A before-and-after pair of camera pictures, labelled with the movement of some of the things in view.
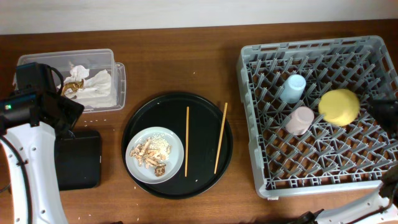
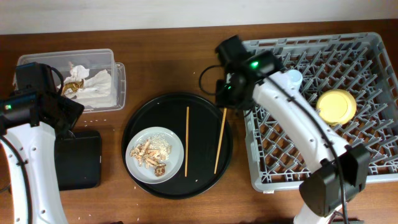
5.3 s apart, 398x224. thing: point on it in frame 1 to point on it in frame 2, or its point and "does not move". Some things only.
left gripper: [73, 109] does not move
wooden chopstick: [221, 136] does not move
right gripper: [391, 113] to [222, 100]
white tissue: [77, 73] does not move
